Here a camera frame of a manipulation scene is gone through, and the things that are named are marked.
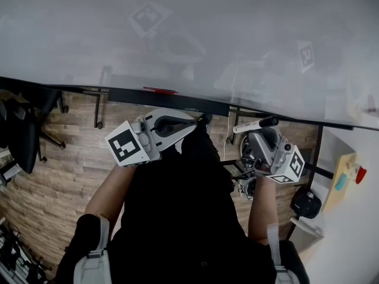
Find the wooden box with red button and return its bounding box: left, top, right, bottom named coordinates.
left=322, top=151, right=368, bottom=214

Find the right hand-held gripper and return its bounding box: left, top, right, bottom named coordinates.
left=247, top=116, right=306, bottom=185

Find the black office chair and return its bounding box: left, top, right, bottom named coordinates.
left=0, top=85, right=70, bottom=175

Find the white whiteboard marker black cap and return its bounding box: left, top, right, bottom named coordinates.
left=232, top=116, right=280, bottom=134

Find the person's black clothing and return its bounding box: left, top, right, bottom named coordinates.
left=54, top=122, right=310, bottom=284

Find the black bag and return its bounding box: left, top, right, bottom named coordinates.
left=290, top=185, right=323, bottom=220

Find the white cable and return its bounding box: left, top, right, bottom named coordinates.
left=222, top=124, right=235, bottom=161

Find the grey box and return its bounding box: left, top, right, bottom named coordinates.
left=289, top=216, right=325, bottom=253

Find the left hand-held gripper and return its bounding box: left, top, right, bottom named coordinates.
left=104, top=107, right=213, bottom=169

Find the grey backpack strap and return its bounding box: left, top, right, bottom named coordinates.
left=73, top=217, right=111, bottom=284
left=266, top=224, right=301, bottom=284

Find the black whiteboard tray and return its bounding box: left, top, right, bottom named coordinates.
left=107, top=88, right=231, bottom=118

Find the black whiteboard stand leg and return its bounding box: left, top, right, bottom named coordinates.
left=82, top=88, right=111, bottom=130

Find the black table frame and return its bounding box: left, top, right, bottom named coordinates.
left=301, top=124, right=335, bottom=189

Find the large glossy whiteboard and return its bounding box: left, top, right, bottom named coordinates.
left=0, top=0, right=379, bottom=131

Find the tangle of black cables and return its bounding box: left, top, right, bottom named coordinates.
left=233, top=133, right=257, bottom=201

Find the grey left backpack strap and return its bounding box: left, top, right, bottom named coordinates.
left=73, top=217, right=111, bottom=284

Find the person's right forearm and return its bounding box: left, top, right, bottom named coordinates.
left=248, top=173, right=280, bottom=246

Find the grey right backpack strap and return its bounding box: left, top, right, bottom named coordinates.
left=266, top=224, right=301, bottom=284

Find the red whiteboard eraser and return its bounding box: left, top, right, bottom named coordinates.
left=142, top=86, right=179, bottom=95

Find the black equipment clutter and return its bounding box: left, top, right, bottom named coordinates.
left=0, top=217, right=53, bottom=284

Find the person's left forearm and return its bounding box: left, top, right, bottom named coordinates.
left=85, top=160, right=140, bottom=228

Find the black flat device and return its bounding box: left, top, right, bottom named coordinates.
left=222, top=159, right=248, bottom=180

